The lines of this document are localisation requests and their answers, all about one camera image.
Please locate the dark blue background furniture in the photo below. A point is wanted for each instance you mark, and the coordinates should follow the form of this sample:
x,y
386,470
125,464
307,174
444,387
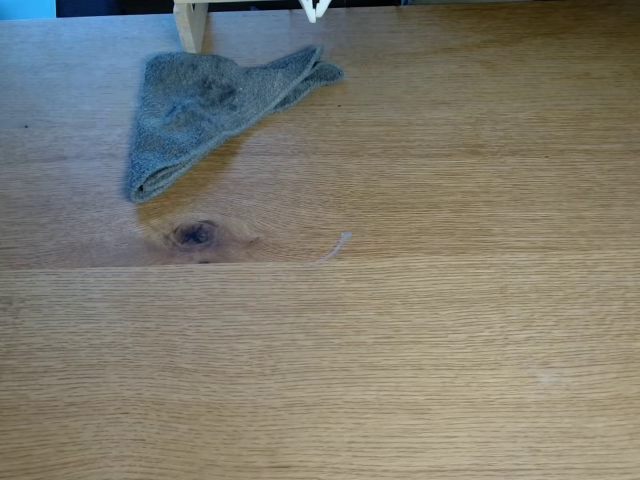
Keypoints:
x,y
110,7

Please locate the light wooden stand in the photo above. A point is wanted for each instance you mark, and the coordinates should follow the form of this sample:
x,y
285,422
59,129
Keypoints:
x,y
191,27

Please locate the thin pale thread piece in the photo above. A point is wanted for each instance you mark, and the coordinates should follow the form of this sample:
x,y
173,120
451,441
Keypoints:
x,y
338,247

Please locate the grey microfibre cloth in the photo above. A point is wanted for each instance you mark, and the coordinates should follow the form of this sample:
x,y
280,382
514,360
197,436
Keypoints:
x,y
190,115

